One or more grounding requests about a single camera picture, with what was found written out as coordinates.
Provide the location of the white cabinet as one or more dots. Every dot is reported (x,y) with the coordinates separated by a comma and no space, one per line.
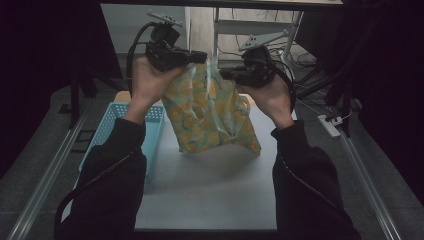
(120,28)

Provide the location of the white table mat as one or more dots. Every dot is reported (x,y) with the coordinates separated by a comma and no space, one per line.
(213,193)

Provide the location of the white metal desk frame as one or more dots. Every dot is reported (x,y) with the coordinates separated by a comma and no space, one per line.
(230,26)

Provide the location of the aluminium floor rail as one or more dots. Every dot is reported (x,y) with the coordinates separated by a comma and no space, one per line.
(43,180)
(370,186)

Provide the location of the person's right hand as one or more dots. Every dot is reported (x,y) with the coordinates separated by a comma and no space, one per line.
(273,100)

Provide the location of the person's left hand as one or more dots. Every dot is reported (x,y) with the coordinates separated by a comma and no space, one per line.
(150,86)

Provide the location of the orange flower print bag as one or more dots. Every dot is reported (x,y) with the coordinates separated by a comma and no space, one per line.
(206,113)

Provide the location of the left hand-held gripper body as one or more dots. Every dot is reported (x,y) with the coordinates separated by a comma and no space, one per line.
(165,50)

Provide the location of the black metal stand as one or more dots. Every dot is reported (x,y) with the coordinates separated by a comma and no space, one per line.
(343,83)
(75,96)

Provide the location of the white power strip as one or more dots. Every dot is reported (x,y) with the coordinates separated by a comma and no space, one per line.
(329,126)

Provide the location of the light blue plastic basket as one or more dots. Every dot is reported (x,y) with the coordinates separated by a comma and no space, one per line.
(155,133)

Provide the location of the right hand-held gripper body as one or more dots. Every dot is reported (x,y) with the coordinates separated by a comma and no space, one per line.
(256,66)

